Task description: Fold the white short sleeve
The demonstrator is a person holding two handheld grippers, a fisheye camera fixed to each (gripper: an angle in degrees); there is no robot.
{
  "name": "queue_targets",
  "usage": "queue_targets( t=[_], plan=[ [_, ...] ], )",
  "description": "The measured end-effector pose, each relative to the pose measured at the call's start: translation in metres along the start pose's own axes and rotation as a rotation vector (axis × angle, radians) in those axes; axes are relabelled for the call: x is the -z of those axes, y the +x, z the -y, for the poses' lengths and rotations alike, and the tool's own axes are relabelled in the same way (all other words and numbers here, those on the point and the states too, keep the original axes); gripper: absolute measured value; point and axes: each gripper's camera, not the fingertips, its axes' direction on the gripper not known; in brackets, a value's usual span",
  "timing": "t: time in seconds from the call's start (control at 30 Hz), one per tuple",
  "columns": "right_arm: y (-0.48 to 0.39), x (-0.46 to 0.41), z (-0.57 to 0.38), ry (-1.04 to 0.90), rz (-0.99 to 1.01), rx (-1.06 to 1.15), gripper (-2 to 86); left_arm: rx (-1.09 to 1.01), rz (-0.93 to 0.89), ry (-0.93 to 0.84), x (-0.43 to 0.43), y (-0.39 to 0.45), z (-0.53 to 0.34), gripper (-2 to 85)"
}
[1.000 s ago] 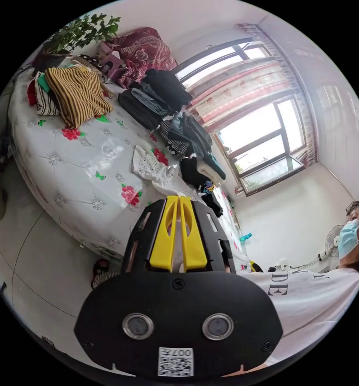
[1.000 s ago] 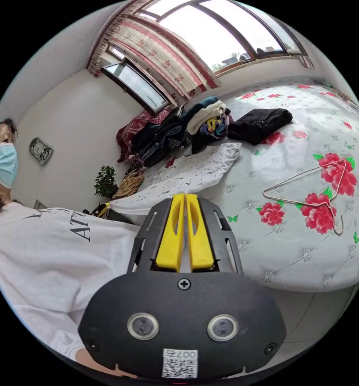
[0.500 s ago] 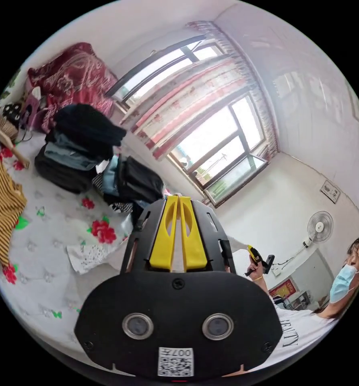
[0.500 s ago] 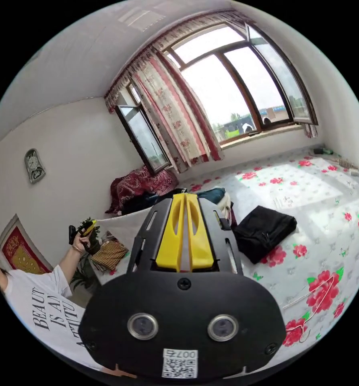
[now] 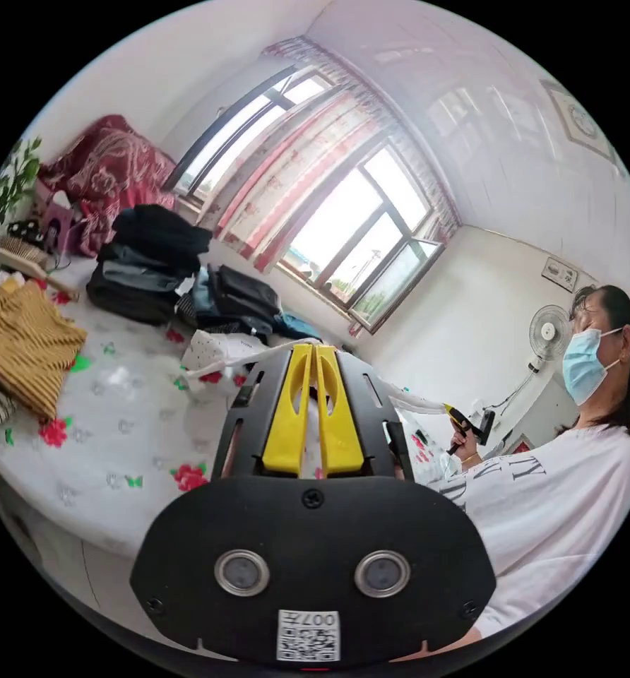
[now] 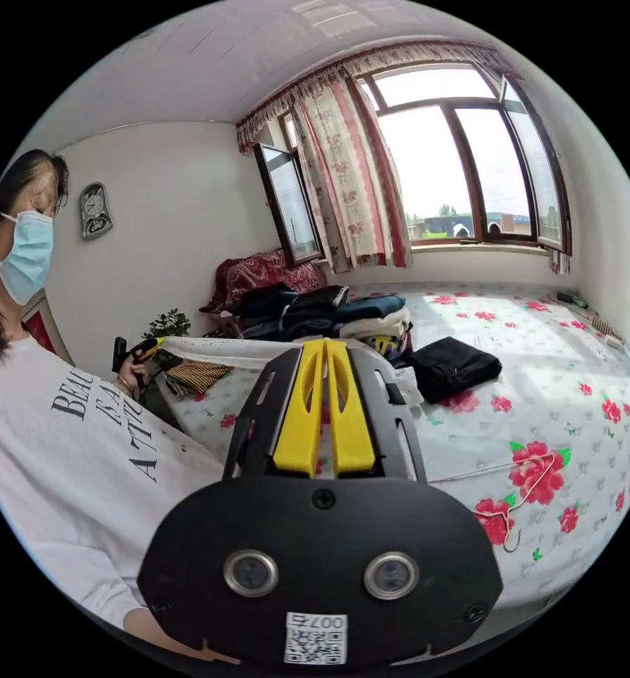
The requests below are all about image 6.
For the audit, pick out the red patterned rolled blanket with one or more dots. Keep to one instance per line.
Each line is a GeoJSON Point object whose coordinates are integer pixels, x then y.
{"type": "Point", "coordinates": [262, 275]}

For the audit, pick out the person's left hand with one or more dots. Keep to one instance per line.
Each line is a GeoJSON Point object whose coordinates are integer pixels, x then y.
{"type": "Point", "coordinates": [127, 377]}

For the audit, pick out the red floral curtain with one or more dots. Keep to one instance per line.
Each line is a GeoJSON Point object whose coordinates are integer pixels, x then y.
{"type": "Point", "coordinates": [341, 175]}

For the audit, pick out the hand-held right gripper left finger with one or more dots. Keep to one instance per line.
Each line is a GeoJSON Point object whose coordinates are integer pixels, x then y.
{"type": "Point", "coordinates": [296, 424]}

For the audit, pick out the brown framed window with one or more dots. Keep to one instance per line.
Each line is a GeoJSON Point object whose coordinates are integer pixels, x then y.
{"type": "Point", "coordinates": [426, 159]}

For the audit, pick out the person's right forearm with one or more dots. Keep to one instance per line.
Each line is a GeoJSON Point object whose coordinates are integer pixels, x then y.
{"type": "Point", "coordinates": [172, 638]}

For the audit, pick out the white short sleeve shirt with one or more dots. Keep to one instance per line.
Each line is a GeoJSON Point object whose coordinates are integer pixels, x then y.
{"type": "Point", "coordinates": [214, 352]}

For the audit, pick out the person's body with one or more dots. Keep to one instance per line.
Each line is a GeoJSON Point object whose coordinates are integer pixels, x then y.
{"type": "Point", "coordinates": [55, 450]}

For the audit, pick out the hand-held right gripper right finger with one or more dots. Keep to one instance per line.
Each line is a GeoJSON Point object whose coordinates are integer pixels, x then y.
{"type": "Point", "coordinates": [351, 429]}

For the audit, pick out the silver wall clock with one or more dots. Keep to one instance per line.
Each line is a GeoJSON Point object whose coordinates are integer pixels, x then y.
{"type": "Point", "coordinates": [95, 212]}

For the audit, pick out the striped garment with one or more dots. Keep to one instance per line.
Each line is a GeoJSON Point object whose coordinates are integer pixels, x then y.
{"type": "Point", "coordinates": [196, 375]}

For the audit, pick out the black folded garment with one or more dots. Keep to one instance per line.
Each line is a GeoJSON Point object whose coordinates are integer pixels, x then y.
{"type": "Point", "coordinates": [453, 368]}

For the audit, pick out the green potted plant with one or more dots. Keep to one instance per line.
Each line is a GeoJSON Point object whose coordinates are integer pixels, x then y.
{"type": "Point", "coordinates": [169, 324]}

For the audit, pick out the pile of clothes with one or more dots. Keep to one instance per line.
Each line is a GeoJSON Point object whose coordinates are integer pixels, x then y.
{"type": "Point", "coordinates": [368, 312]}

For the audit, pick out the bed with floral sheet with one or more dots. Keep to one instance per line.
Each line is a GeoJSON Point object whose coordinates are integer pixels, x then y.
{"type": "Point", "coordinates": [558, 381]}

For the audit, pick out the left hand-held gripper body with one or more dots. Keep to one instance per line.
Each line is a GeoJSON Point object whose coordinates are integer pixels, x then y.
{"type": "Point", "coordinates": [136, 354]}

